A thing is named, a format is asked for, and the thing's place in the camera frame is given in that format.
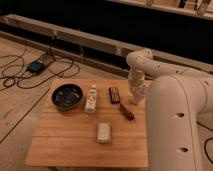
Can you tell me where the dark blue ceramic bowl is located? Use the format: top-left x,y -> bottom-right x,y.
51,84 -> 83,110

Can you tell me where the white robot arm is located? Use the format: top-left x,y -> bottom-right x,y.
126,49 -> 213,171

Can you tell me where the wooden table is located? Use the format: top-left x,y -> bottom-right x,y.
26,79 -> 148,168

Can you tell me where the white ceramic cup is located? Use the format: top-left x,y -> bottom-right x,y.
131,87 -> 147,105

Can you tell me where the long wooden beam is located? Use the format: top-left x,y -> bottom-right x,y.
0,14 -> 213,71

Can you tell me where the dark chocolate bar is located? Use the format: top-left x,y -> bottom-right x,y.
109,87 -> 120,104

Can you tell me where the white plastic bottle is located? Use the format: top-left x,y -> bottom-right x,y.
85,85 -> 97,113

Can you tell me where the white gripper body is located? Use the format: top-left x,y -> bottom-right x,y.
128,69 -> 147,92

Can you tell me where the blue power box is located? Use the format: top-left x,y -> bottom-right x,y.
27,61 -> 45,74

